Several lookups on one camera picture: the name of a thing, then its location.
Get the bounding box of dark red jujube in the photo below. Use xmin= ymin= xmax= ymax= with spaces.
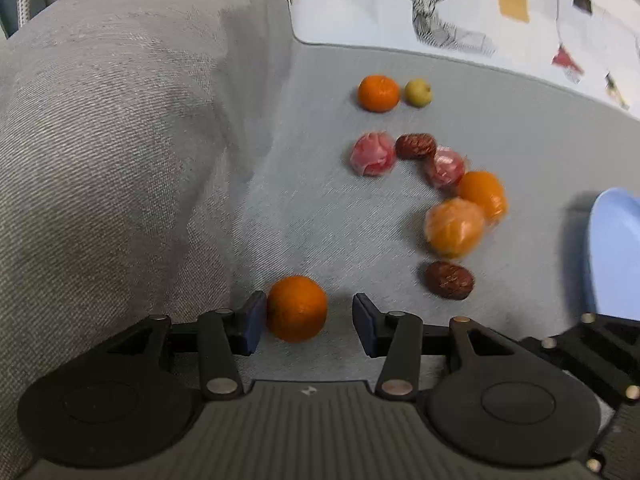
xmin=425 ymin=261 xmax=475 ymax=301
xmin=395 ymin=133 xmax=437 ymax=160

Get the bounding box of light blue plate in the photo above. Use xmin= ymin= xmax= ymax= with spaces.
xmin=584 ymin=188 xmax=640 ymax=321

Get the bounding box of deer print cushion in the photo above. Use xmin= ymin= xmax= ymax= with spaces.
xmin=286 ymin=0 xmax=639 ymax=115

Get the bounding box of orange tangerine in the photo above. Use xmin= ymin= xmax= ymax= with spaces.
xmin=423 ymin=198 xmax=485 ymax=259
xmin=266 ymin=275 xmax=329 ymax=344
xmin=457 ymin=170 xmax=509 ymax=223
xmin=357 ymin=75 xmax=400 ymax=113

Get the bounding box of red wrapped fruit left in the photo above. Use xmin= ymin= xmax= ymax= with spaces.
xmin=349 ymin=132 xmax=397 ymax=177

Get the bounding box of small yellow-green fruit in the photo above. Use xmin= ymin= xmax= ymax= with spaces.
xmin=405 ymin=78 xmax=433 ymax=108

